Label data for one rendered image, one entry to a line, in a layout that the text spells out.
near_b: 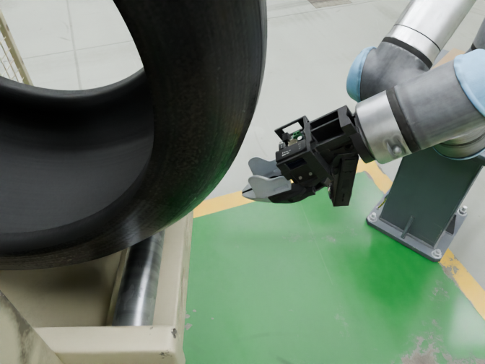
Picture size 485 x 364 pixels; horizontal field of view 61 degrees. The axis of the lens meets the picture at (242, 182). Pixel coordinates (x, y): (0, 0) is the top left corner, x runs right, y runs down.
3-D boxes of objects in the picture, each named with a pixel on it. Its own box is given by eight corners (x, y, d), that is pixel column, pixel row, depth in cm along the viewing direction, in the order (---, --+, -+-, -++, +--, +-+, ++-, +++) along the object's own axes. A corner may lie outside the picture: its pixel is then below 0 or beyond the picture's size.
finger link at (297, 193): (266, 180, 64) (316, 159, 60) (272, 186, 65) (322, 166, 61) (267, 205, 61) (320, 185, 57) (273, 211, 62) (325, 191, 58)
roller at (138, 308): (100, 340, 44) (117, 356, 47) (141, 336, 43) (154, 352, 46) (146, 131, 68) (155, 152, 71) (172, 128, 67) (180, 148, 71)
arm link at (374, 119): (401, 119, 59) (419, 170, 53) (369, 133, 62) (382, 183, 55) (379, 76, 54) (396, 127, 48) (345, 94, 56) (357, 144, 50)
